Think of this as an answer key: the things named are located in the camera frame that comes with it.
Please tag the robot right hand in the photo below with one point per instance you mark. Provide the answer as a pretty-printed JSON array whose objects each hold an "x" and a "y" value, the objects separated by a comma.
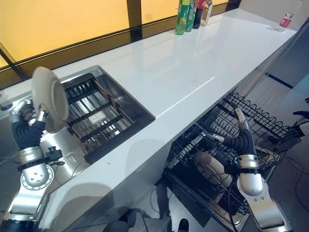
[{"x": 242, "y": 141}]

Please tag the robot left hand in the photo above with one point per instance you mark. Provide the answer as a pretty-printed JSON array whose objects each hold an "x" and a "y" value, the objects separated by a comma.
[{"x": 25, "y": 134}]

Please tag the beige ceramic plate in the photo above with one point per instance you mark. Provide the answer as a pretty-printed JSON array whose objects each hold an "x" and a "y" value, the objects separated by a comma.
[{"x": 51, "y": 101}]

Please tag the beige plate in rack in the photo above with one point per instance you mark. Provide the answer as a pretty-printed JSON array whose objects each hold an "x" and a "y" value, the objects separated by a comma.
[
  {"x": 207, "y": 162},
  {"x": 223, "y": 178}
]

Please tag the black sink dish rack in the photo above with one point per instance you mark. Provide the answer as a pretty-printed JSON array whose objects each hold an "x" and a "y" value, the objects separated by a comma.
[{"x": 96, "y": 120}]

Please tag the dark robot foot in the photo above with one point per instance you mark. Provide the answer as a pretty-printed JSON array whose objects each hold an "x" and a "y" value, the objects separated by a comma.
[{"x": 182, "y": 226}]

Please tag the stainless steel sink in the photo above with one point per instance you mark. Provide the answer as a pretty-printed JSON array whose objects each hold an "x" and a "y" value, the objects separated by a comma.
[{"x": 125, "y": 101}]

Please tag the clear plastic sheet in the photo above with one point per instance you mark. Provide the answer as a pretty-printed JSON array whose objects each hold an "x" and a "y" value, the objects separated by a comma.
[{"x": 275, "y": 28}]

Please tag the clear yellow liquid bottle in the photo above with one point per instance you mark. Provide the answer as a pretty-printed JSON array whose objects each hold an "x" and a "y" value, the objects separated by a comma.
[{"x": 206, "y": 15}]

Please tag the dark sauce bottle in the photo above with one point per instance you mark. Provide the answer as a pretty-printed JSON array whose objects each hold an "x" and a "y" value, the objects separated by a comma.
[{"x": 198, "y": 17}]

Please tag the green labelled bottle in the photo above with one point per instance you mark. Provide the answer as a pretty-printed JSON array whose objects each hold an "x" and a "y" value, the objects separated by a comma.
[{"x": 190, "y": 19}]

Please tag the green plastic bottle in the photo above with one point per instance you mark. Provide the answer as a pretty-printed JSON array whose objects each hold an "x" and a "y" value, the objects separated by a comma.
[{"x": 181, "y": 19}]

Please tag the dark window frame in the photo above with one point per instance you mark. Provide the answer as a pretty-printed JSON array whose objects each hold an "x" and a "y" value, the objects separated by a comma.
[{"x": 135, "y": 21}]

